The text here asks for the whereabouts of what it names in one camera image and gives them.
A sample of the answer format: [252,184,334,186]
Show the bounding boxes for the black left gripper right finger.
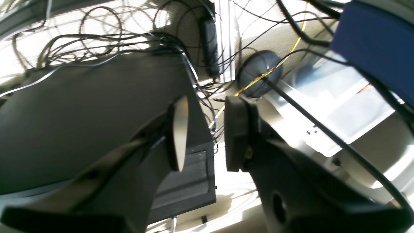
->
[224,96,413,233]

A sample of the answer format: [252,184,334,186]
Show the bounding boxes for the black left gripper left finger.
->
[1,96,189,233]

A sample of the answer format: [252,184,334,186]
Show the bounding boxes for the black computer tower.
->
[0,52,216,224]

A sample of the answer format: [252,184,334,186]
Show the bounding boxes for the clear plastic storage bin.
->
[264,57,413,192]

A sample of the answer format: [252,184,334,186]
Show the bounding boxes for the round black stand base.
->
[236,50,283,98]

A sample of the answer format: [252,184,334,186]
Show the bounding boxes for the blue cloth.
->
[330,0,414,106]

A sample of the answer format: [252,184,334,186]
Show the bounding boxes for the black power brick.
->
[198,17,220,78]

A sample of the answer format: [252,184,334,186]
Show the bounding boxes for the yellow cable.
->
[208,2,310,129]

